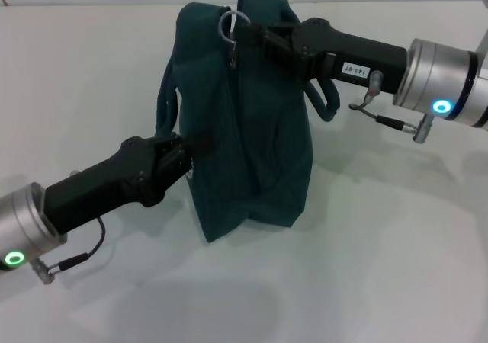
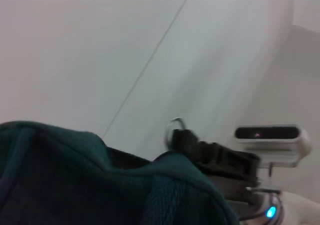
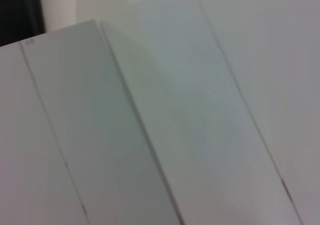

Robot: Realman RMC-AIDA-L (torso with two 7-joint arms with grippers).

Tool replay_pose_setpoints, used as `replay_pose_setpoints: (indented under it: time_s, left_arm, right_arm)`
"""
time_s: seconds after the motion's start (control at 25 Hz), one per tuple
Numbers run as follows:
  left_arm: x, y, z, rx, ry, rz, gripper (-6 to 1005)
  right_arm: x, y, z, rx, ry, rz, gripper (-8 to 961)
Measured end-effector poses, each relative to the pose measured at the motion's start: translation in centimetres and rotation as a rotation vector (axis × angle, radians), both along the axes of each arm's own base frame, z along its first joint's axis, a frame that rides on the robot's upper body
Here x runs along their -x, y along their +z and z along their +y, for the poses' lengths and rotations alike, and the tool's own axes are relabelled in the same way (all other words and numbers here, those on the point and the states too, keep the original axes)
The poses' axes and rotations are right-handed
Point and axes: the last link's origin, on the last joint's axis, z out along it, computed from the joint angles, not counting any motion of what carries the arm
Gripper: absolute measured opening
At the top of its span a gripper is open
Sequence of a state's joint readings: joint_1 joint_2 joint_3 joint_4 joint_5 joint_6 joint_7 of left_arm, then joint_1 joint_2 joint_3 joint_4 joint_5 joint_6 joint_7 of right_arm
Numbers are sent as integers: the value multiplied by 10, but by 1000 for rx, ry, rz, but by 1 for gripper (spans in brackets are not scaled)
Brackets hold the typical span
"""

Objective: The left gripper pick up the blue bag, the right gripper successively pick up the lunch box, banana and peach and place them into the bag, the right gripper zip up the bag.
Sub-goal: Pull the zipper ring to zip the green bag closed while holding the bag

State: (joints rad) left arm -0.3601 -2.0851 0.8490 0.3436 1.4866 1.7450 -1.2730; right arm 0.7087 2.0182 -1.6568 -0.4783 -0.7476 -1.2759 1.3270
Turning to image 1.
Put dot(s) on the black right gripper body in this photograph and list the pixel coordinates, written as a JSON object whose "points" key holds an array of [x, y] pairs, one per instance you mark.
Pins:
{"points": [[354, 57]]}

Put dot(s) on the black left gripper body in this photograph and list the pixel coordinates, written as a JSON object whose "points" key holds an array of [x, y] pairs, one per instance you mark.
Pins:
{"points": [[103, 183]]}

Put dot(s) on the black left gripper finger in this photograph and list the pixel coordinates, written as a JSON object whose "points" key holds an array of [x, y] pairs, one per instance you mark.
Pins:
{"points": [[171, 171], [198, 145]]}

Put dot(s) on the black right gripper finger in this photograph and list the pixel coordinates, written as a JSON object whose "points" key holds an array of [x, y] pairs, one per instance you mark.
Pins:
{"points": [[251, 34], [280, 51]]}

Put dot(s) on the dark teal insulated lunch bag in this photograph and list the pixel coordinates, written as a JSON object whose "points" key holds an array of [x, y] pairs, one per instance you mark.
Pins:
{"points": [[267, 129]]}

